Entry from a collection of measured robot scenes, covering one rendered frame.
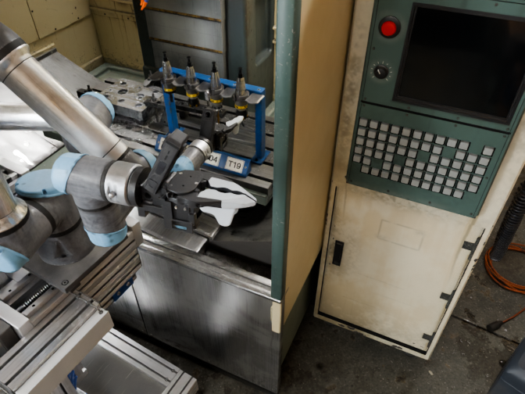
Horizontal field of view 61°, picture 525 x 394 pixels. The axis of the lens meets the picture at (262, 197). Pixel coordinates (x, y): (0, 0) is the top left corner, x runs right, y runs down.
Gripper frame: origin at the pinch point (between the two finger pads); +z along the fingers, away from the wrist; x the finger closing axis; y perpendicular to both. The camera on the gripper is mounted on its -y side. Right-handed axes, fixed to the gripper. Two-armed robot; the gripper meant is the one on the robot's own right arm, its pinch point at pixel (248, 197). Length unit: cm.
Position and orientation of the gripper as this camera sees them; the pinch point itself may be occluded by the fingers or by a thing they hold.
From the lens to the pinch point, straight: 72.7
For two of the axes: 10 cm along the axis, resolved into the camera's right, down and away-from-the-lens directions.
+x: -2.7, 5.3, -8.0
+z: 9.6, 1.8, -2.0
